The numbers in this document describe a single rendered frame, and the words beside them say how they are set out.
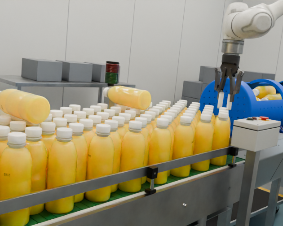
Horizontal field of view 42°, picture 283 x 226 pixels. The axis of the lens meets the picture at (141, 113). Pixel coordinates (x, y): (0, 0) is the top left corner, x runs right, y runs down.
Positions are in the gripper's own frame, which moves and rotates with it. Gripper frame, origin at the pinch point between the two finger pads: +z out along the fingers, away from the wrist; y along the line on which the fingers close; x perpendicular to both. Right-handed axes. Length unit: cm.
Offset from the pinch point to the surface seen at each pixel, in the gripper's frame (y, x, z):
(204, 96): 20.1, -15.1, 1.4
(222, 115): -7.9, 14.7, 3.8
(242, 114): -1.4, -15.0, 6.2
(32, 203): -11, 100, 18
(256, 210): 34, -136, 100
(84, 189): -11, 85, 18
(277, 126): -25.0, 1.3, 5.7
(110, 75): 43, 28, -6
